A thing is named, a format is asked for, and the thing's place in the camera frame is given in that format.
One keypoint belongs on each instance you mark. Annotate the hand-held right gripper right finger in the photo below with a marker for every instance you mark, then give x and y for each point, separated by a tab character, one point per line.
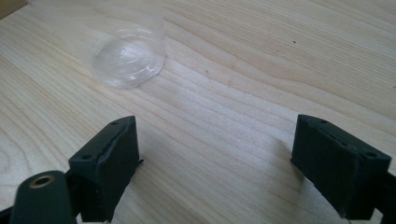
339	168

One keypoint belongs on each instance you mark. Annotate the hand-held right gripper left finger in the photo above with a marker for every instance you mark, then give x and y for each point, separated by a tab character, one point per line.
102	168

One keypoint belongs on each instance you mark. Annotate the clear plastic cup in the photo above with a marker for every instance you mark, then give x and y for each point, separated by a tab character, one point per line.
130	59

